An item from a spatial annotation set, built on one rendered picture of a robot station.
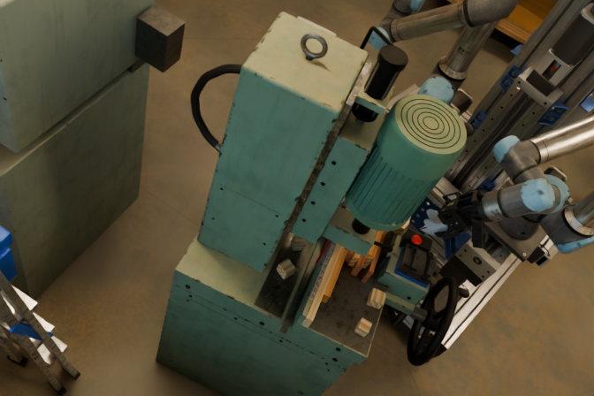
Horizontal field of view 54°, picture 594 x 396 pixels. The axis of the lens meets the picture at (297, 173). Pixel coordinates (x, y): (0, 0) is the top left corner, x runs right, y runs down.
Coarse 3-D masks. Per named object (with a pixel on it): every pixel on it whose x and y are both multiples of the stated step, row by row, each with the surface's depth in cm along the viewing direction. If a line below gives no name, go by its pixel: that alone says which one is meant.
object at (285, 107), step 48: (288, 48) 122; (336, 48) 126; (240, 96) 121; (288, 96) 116; (336, 96) 117; (240, 144) 132; (288, 144) 127; (240, 192) 145; (288, 192) 138; (240, 240) 162
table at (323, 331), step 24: (336, 288) 163; (360, 288) 165; (384, 288) 167; (336, 312) 158; (360, 312) 160; (408, 312) 170; (312, 336) 156; (336, 336) 154; (360, 336) 156; (360, 360) 155
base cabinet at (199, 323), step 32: (192, 320) 184; (224, 320) 176; (160, 352) 216; (192, 352) 204; (224, 352) 193; (256, 352) 183; (288, 352) 175; (224, 384) 215; (256, 384) 203; (288, 384) 192; (320, 384) 184
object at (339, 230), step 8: (336, 216) 156; (344, 216) 157; (352, 216) 157; (328, 224) 154; (336, 224) 154; (344, 224) 155; (328, 232) 157; (336, 232) 156; (344, 232) 154; (352, 232) 154; (368, 232) 156; (376, 232) 156; (336, 240) 158; (344, 240) 157; (352, 240) 156; (360, 240) 154; (368, 240) 154; (352, 248) 158; (360, 248) 157; (368, 248) 156
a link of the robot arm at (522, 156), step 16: (560, 128) 154; (576, 128) 153; (592, 128) 153; (496, 144) 152; (512, 144) 150; (528, 144) 150; (544, 144) 150; (560, 144) 151; (576, 144) 152; (592, 144) 156; (512, 160) 148; (528, 160) 147; (544, 160) 151; (512, 176) 149
